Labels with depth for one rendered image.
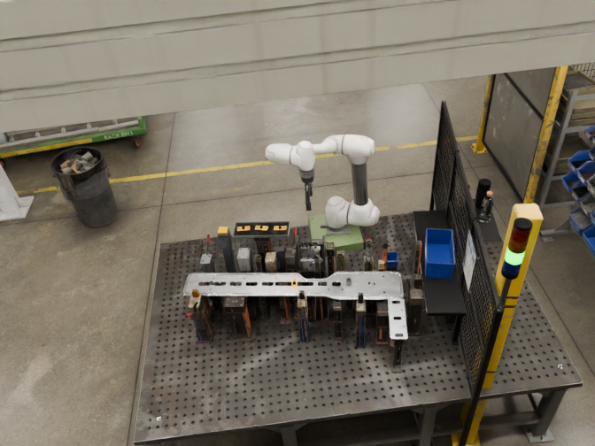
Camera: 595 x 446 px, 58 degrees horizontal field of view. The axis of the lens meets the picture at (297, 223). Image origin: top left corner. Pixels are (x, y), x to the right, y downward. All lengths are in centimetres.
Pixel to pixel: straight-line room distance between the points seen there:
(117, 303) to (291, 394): 222
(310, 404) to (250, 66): 285
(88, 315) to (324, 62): 461
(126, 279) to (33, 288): 86
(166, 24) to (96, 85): 8
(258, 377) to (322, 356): 41
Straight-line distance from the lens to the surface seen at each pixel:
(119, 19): 47
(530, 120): 515
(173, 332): 369
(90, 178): 543
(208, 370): 345
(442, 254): 353
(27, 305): 536
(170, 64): 48
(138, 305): 489
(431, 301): 326
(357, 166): 356
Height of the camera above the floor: 352
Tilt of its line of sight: 42 degrees down
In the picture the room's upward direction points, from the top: 6 degrees counter-clockwise
